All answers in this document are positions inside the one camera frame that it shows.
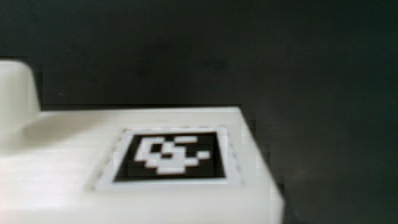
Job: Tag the white drawer tray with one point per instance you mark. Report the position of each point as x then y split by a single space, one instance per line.
152 166

